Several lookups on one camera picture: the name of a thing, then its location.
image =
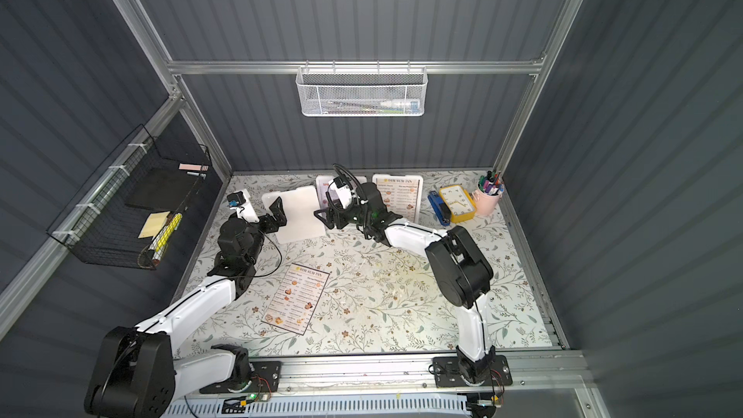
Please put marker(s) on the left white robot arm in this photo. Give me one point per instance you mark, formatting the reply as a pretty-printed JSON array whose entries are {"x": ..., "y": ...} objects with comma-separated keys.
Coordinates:
[{"x": 136, "y": 373}]

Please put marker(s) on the white tube in basket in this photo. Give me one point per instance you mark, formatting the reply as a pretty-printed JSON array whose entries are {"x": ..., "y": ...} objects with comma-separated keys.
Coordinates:
[{"x": 405, "y": 106}]

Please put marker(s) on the pink pen cup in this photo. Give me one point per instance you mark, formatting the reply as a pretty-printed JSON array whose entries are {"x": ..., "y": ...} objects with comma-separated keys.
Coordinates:
[{"x": 485, "y": 204}]

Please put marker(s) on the yellow patterned roll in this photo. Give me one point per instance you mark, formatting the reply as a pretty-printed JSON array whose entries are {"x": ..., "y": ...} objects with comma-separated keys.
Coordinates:
[{"x": 159, "y": 243}]

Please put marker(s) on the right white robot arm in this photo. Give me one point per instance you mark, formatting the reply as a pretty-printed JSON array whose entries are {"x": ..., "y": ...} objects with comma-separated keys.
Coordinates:
[{"x": 462, "y": 272}]

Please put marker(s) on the pink eraser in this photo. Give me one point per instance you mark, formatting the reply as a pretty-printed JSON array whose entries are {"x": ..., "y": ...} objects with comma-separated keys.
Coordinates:
[{"x": 194, "y": 167}]

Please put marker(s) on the black wire wall basket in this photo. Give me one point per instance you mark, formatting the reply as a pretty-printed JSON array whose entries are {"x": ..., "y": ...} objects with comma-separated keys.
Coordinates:
[{"x": 130, "y": 215}]

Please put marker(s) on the Dim Sum menu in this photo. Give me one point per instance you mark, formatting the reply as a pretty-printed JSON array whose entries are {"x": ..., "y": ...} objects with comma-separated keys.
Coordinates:
[
  {"x": 399, "y": 197},
  {"x": 294, "y": 303}
]

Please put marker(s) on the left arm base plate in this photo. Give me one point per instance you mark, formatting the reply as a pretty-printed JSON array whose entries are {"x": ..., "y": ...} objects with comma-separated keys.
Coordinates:
[{"x": 261, "y": 374}]

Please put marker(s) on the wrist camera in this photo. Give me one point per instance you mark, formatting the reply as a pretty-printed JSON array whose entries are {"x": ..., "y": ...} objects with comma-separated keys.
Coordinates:
[
  {"x": 240, "y": 203},
  {"x": 341, "y": 190}
]

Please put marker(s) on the black notebook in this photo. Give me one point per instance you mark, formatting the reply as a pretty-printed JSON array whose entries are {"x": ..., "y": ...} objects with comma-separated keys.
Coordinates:
[{"x": 163, "y": 190}]

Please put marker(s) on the white wire mesh basket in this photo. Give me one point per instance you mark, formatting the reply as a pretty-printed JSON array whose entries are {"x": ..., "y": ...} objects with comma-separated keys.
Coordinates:
[{"x": 337, "y": 91}]

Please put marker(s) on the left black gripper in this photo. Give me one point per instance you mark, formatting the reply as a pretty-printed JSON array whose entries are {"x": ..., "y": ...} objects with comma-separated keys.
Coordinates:
[{"x": 265, "y": 222}]

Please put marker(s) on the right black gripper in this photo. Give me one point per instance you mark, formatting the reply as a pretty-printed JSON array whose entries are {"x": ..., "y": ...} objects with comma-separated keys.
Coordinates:
[{"x": 340, "y": 212}]

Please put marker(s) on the white rack panel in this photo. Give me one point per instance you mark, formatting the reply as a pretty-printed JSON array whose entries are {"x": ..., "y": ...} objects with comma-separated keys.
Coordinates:
[
  {"x": 399, "y": 197},
  {"x": 323, "y": 182},
  {"x": 299, "y": 206}
]

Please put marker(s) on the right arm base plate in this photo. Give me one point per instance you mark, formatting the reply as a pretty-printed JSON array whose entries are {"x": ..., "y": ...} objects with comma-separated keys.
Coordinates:
[{"x": 447, "y": 374}]

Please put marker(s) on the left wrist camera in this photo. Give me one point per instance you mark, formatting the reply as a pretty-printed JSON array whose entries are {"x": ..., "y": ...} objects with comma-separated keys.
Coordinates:
[{"x": 240, "y": 203}]

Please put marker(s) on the yellow tray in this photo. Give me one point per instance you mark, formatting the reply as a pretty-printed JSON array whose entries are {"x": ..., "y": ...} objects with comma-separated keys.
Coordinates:
[{"x": 459, "y": 203}]

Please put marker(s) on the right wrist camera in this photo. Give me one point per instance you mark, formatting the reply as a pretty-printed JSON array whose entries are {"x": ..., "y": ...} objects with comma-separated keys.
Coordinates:
[{"x": 341, "y": 190}]

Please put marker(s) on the yellow sticky notepad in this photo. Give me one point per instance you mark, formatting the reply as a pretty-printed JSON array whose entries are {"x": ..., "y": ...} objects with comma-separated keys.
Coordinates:
[{"x": 153, "y": 224}]

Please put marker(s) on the blue stapler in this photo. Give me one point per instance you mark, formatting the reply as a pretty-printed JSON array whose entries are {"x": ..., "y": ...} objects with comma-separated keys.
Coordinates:
[{"x": 440, "y": 208}]

